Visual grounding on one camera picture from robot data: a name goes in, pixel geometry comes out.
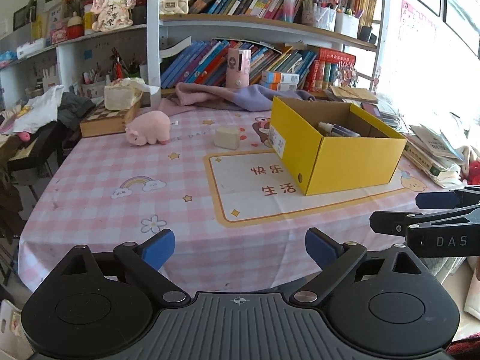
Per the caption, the white blue tube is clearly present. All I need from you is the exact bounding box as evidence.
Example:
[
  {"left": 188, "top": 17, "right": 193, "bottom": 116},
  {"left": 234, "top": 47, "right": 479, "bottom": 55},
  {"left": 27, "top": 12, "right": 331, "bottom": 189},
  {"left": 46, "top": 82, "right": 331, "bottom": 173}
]
[{"left": 329, "top": 124, "right": 360, "bottom": 137}]

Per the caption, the white bookshelf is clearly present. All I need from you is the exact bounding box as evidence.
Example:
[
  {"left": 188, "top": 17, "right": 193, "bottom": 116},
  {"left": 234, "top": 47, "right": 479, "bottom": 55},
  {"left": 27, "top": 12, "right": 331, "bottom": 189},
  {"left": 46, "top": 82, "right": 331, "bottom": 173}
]
[{"left": 1, "top": 0, "right": 380, "bottom": 108}]

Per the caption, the red book set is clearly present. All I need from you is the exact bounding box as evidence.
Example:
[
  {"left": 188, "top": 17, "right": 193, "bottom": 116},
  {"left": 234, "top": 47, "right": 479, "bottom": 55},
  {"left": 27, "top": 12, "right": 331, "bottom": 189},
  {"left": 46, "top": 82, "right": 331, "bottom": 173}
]
[{"left": 304, "top": 47, "right": 358, "bottom": 92}]

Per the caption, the cream tissue box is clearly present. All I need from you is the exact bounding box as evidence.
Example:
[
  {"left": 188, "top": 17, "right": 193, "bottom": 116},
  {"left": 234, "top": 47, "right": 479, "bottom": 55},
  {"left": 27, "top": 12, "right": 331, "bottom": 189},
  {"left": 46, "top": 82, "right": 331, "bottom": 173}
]
[{"left": 104, "top": 77, "right": 160, "bottom": 111}]

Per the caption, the pink doll ornament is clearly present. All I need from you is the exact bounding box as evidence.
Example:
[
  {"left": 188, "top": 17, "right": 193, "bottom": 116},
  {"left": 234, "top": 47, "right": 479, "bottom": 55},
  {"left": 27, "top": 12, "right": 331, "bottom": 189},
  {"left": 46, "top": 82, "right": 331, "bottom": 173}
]
[{"left": 90, "top": 0, "right": 136, "bottom": 33}]

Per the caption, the pink checkered tablecloth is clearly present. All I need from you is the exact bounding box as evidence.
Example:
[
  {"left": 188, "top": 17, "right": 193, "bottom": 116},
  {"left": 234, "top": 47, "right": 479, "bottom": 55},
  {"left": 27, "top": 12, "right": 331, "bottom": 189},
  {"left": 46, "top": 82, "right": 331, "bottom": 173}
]
[{"left": 18, "top": 109, "right": 434, "bottom": 293}]

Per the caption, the yellow cardboard box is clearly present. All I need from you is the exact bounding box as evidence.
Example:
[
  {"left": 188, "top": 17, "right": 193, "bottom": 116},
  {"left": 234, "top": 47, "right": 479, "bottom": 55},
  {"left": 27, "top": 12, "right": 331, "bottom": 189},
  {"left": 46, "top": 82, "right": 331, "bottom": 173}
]
[{"left": 269, "top": 97, "right": 406, "bottom": 196}]

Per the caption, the white spray bottle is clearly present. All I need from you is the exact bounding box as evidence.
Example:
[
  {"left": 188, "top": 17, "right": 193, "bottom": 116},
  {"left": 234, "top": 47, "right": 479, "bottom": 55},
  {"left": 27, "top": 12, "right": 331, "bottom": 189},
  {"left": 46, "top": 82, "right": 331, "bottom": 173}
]
[{"left": 318, "top": 122, "right": 334, "bottom": 135}]

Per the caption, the cream heart block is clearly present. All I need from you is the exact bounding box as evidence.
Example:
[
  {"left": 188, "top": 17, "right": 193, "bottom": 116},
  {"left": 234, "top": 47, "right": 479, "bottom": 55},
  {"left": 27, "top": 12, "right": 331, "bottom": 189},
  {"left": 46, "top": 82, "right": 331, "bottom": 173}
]
[{"left": 213, "top": 126, "right": 240, "bottom": 150}]

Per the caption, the orange white box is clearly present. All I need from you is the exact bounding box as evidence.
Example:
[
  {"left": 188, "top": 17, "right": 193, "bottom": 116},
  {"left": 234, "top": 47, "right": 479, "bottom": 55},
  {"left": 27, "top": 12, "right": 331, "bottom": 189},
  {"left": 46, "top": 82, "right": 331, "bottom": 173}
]
[{"left": 259, "top": 71, "right": 299, "bottom": 91}]

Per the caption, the pink purple cloth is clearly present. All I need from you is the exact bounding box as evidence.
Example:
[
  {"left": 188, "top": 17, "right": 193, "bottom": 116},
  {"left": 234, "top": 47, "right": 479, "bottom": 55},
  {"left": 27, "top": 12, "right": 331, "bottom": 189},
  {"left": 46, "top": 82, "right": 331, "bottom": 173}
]
[{"left": 157, "top": 83, "right": 315, "bottom": 116}]

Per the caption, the black smartphone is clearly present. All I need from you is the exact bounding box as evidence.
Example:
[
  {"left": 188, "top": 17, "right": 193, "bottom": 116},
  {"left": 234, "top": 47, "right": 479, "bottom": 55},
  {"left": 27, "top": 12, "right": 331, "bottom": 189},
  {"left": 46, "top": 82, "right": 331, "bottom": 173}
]
[{"left": 361, "top": 102, "right": 383, "bottom": 120}]

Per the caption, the wooden chess box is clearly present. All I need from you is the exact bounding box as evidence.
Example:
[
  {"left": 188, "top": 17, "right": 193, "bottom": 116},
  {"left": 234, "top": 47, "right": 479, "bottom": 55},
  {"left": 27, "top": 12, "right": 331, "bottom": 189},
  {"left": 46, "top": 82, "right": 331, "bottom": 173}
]
[{"left": 80, "top": 100, "right": 141, "bottom": 138}]

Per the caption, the stack of books papers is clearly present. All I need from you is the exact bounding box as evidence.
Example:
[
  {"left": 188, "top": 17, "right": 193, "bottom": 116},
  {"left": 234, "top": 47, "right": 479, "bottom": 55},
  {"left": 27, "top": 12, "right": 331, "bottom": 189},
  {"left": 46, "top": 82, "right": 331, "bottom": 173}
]
[{"left": 324, "top": 87, "right": 465, "bottom": 189}]

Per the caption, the pink plush pig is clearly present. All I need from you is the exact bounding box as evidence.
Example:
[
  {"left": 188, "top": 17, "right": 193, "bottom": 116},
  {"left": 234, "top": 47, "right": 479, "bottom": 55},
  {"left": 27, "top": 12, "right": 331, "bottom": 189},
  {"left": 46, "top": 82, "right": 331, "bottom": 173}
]
[{"left": 125, "top": 111, "right": 178, "bottom": 146}]

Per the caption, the white t-shirt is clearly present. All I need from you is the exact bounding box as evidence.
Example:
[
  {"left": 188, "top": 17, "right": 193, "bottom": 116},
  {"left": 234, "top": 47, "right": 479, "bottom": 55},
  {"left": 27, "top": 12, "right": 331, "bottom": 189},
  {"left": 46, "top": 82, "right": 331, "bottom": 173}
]
[{"left": 10, "top": 85, "right": 65, "bottom": 134}]

